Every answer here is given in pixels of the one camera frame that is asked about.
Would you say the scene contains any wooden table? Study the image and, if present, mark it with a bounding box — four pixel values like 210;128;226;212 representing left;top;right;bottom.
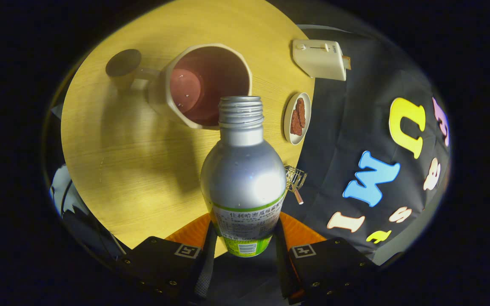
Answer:
61;0;316;258

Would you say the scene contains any cream toaster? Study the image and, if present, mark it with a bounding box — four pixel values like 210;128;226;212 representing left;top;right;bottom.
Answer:
292;39;348;82

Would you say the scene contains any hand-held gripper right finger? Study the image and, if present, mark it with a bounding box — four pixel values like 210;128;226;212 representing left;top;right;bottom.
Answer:
274;212;377;304

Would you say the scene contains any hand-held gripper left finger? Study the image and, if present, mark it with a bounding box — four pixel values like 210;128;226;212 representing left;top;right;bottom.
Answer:
120;213;218;304

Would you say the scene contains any silver juice bottle green label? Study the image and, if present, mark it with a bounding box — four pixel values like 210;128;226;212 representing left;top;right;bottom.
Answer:
199;96;287;258

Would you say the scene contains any beige cup wooden handle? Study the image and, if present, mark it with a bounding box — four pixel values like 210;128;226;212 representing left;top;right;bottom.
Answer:
105;43;253;130

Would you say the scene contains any white oval plate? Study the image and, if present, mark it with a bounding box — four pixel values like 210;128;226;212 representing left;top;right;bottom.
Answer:
283;92;312;146

